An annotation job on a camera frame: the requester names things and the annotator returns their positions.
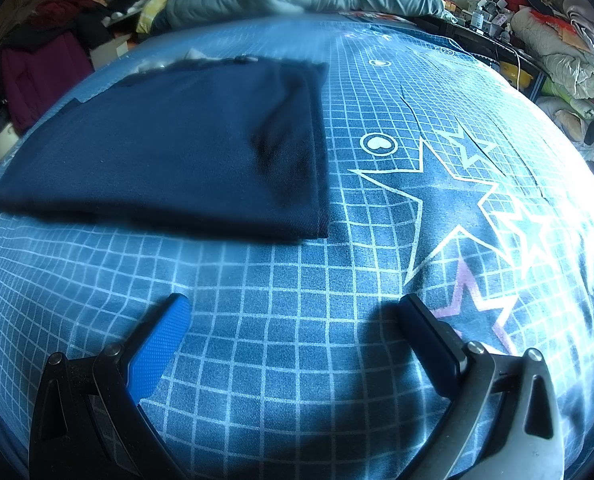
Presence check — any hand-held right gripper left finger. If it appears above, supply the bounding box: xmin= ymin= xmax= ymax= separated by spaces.
xmin=28 ymin=292 xmax=192 ymax=480

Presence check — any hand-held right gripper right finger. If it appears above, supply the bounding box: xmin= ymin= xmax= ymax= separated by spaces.
xmin=398 ymin=293 xmax=564 ymax=480

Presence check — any navy and grey shirt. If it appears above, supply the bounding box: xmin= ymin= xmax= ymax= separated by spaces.
xmin=0 ymin=55 xmax=332 ymax=242

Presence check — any blue grid bedsheet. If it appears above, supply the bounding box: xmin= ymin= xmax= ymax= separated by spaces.
xmin=0 ymin=10 xmax=594 ymax=480

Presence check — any small white box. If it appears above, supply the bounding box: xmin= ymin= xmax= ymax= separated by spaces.
xmin=0 ymin=127 xmax=20 ymax=163

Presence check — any yellow container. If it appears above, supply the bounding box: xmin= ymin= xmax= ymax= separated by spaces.
xmin=499 ymin=62 xmax=535 ymax=88

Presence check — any magenta garment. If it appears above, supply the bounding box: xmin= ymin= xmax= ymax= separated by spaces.
xmin=0 ymin=32 xmax=95 ymax=133

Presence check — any black desk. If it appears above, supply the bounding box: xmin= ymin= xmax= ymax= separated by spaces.
xmin=417 ymin=15 xmax=548 ymax=96

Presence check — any pile of pale quilts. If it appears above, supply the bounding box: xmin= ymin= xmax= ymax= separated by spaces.
xmin=509 ymin=5 xmax=594 ymax=111

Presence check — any black garment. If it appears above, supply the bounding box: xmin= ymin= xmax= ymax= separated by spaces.
xmin=74 ymin=10 xmax=112 ymax=51

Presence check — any yellow cloth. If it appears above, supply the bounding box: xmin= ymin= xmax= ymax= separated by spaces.
xmin=137 ymin=0 xmax=175 ymax=36

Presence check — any dark red garment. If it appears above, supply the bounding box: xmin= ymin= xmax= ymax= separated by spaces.
xmin=29 ymin=0 xmax=95 ymax=28

